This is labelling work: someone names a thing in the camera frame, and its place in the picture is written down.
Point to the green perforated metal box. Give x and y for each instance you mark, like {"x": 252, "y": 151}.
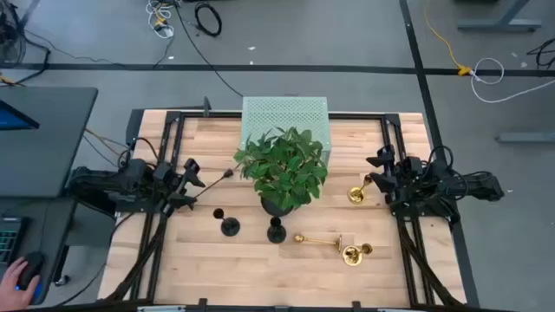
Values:
{"x": 277, "y": 112}

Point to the black computer mouse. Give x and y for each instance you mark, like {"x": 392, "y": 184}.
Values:
{"x": 32, "y": 264}

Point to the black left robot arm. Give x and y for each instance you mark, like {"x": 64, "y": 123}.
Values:
{"x": 108, "y": 182}

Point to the silver bracket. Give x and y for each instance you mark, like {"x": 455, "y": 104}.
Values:
{"x": 160, "y": 309}

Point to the tall thin black candlestick holder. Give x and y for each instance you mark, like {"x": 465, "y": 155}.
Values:
{"x": 227, "y": 173}

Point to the grey desk top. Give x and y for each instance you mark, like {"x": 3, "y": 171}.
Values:
{"x": 52, "y": 143}

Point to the computer monitor screen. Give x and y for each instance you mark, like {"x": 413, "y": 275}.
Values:
{"x": 13, "y": 119}

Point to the desk leg with caster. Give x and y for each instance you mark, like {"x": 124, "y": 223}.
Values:
{"x": 60, "y": 279}

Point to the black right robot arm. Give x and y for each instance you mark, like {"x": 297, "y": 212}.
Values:
{"x": 477, "y": 184}

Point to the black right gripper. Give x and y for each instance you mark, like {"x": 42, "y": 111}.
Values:
{"x": 407, "y": 180}

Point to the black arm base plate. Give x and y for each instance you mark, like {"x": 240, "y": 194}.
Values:
{"x": 433, "y": 211}
{"x": 130, "y": 208}

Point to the backlit keyboard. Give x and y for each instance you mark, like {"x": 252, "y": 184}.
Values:
{"x": 8, "y": 242}

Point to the dark desk surface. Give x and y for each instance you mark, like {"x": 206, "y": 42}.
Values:
{"x": 47, "y": 225}

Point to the grey desk foot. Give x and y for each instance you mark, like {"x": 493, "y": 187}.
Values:
{"x": 524, "y": 138}
{"x": 498, "y": 24}

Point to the medium black candlestick holder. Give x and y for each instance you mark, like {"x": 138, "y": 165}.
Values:
{"x": 230, "y": 227}

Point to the tall slim gold candlestick holder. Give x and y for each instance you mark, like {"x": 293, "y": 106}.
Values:
{"x": 298, "y": 238}

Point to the short black candlestick holder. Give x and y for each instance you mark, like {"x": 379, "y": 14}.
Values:
{"x": 276, "y": 235}

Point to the person's hand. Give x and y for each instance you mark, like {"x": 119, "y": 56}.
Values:
{"x": 11, "y": 290}

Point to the black floor fan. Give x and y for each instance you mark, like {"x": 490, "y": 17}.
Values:
{"x": 11, "y": 43}

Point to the black aluminium table frame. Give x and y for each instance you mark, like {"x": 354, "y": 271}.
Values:
{"x": 388, "y": 134}

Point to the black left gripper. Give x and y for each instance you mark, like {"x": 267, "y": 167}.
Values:
{"x": 171, "y": 184}

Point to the potted green leafy plant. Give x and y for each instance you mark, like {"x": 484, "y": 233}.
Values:
{"x": 286, "y": 169}

